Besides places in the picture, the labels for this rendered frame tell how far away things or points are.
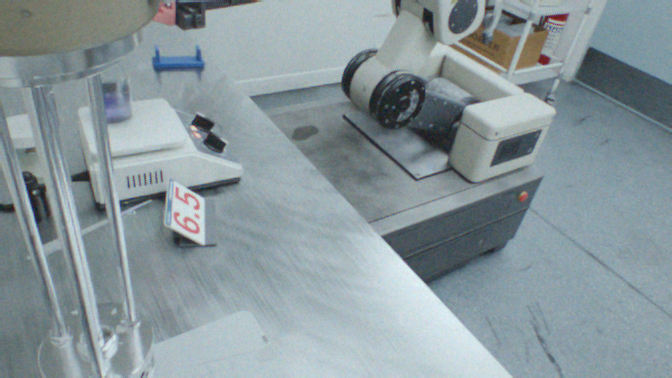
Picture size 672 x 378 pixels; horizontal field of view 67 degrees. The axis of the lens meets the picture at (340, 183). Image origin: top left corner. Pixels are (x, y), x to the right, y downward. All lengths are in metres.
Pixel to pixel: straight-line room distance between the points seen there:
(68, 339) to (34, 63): 0.22
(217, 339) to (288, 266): 0.14
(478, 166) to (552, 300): 0.58
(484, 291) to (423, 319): 1.17
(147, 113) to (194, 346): 0.35
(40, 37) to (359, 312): 0.49
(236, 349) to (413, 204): 0.95
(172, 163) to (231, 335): 0.26
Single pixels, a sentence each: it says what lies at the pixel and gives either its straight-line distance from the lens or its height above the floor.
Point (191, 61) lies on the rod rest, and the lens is 1.10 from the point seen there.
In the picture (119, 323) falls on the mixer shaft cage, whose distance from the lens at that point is 0.38.
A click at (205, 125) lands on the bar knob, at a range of 0.80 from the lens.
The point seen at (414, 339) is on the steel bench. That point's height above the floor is 0.75.
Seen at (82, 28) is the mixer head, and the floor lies 1.15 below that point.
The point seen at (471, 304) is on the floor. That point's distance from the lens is 1.74.
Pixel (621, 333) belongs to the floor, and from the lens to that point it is 1.93.
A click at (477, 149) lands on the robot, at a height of 0.49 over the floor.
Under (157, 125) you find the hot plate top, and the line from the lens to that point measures 0.73.
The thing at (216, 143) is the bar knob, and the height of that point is 0.81.
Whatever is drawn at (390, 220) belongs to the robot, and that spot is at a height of 0.36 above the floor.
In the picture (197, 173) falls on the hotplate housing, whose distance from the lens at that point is 0.73.
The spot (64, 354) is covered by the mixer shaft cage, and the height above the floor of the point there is 0.92.
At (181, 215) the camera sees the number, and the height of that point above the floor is 0.78.
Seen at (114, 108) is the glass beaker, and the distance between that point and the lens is 0.72.
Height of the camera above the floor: 1.22
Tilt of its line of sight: 36 degrees down
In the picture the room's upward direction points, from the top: 11 degrees clockwise
